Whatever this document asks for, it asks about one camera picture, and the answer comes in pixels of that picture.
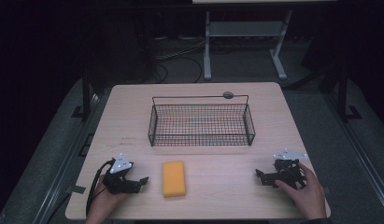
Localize white metal desk frame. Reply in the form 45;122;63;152
192;0;337;81

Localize black wire basket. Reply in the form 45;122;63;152
148;94;257;147

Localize person's left hand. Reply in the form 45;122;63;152
85;175;129;219

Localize light floor cables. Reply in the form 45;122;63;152
154;37;206;62

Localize metal floor rail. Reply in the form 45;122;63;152
32;91;102;224
323;91;384;216

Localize dark tape strip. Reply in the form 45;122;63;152
65;184;87;195

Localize yellow sponge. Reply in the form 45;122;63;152
162;160;187;199

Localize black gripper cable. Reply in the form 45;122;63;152
85;158;116;217

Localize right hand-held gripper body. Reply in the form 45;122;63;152
272;147;308;190

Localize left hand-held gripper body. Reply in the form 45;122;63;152
102;152;135;195

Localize person's right hand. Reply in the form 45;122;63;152
275;162;328;220

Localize black floor cable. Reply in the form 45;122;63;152
154;55;204;84

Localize black metal stand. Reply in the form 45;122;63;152
70;68;98;121
334;65;363;123

